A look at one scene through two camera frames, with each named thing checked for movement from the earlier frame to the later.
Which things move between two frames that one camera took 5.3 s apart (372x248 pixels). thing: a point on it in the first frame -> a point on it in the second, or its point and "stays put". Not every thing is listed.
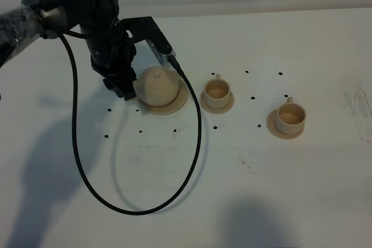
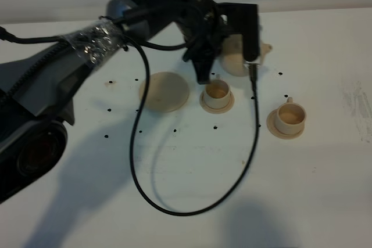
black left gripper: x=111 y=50 -> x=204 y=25
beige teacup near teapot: x=217 y=93 stays put
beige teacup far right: x=290 y=117 stays put
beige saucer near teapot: x=231 y=102 stays put
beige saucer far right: x=271 y=125 stays put
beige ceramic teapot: x=157 y=86 -> x=232 y=56
